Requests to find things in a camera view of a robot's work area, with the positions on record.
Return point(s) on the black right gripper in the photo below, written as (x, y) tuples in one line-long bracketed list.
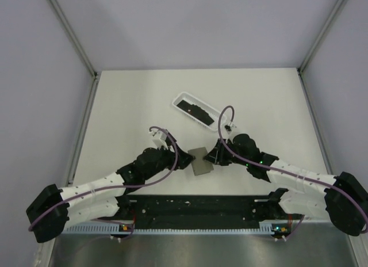
[(222, 149)]

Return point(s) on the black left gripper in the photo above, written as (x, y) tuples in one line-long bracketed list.
[(184, 159)]

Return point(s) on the grey leather card holder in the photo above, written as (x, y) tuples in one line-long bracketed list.
[(199, 165)]

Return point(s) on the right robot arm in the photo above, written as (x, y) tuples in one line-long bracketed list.
[(340, 199)]

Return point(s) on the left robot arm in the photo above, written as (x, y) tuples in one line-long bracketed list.
[(56, 209)]

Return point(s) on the black cards in tray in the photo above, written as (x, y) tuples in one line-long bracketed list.
[(195, 112)]

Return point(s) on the white plastic tray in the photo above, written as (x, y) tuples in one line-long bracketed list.
[(213, 112)]

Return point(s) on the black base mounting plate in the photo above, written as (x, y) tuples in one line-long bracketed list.
[(197, 211)]

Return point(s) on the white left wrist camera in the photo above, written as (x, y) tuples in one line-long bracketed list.
[(159, 139)]

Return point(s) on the aluminium frame rail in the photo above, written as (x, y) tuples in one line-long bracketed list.
[(111, 208)]

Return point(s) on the grey slotted cable duct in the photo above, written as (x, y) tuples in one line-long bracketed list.
[(100, 228)]

